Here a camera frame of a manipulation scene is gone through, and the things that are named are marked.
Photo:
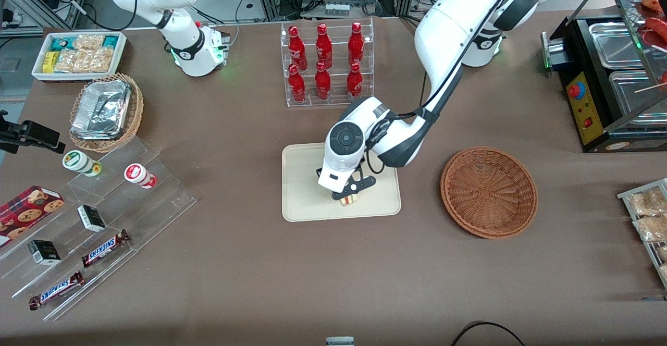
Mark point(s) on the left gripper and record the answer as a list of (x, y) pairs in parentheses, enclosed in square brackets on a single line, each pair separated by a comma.
[(319, 172)]

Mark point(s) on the triangular sandwich wedge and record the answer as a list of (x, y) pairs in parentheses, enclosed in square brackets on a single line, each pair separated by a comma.
[(350, 201)]

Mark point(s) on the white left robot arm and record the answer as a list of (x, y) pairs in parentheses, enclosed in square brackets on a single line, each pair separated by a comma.
[(443, 28)]

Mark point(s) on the beige plastic tray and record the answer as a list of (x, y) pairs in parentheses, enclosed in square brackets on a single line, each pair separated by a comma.
[(302, 200)]

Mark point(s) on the light brown wicker basket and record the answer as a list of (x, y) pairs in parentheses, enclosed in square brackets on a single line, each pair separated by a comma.
[(137, 111)]

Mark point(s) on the dark brown wicker basket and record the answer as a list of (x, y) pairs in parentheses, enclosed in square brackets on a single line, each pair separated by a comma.
[(490, 195)]

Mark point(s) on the tray of packaged pastries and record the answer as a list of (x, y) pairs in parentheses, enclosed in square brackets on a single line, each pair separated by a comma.
[(624, 195)]

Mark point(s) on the green lidded white cup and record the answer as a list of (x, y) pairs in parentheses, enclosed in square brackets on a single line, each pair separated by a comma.
[(77, 161)]

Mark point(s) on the aluminium foil container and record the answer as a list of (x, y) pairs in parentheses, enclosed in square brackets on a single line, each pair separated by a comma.
[(101, 109)]

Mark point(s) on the yellow snack pack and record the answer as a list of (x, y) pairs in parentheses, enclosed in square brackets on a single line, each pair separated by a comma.
[(50, 62)]

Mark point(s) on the red cookie box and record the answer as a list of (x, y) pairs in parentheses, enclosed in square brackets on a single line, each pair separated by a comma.
[(26, 213)]

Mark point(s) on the clear bag of crackers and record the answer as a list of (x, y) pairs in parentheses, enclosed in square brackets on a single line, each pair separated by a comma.
[(70, 61), (88, 42), (99, 60)]

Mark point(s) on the clear acrylic bottle rack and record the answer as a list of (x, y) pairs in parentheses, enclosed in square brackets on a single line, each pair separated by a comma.
[(336, 101)]

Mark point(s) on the teal snack pack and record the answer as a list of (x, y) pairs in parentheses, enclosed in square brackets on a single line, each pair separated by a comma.
[(63, 42), (111, 41)]

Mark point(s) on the small black carton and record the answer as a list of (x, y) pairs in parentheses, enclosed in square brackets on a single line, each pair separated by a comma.
[(44, 252), (91, 218)]

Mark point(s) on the red lidded white cup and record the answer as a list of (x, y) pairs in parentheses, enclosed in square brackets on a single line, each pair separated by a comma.
[(136, 174)]

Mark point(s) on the white rectangular snack bin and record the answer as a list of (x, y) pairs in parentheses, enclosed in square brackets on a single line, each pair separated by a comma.
[(121, 57)]

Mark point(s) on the red cola bottle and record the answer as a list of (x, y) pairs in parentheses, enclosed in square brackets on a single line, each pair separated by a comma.
[(354, 83), (356, 44), (296, 46), (322, 83), (296, 85), (323, 46)]

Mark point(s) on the Snickers chocolate bar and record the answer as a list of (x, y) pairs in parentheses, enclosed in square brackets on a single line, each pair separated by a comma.
[(104, 248), (56, 290)]

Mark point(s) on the clear acrylic step shelf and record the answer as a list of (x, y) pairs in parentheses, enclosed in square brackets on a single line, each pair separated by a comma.
[(156, 200)]

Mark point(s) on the small grey device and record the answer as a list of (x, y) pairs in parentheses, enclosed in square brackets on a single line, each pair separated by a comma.
[(340, 342)]

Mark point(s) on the white power strip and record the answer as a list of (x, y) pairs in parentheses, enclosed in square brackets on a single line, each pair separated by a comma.
[(337, 10)]

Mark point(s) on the black hot dog roller machine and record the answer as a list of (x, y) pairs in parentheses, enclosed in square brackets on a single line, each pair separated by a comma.
[(583, 106)]

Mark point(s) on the stainless steel pan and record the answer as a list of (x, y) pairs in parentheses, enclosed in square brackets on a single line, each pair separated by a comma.
[(633, 101), (615, 46)]

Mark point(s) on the clear bag of fried snacks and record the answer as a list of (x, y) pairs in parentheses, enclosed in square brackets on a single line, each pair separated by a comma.
[(663, 253), (652, 229), (664, 273), (649, 202)]

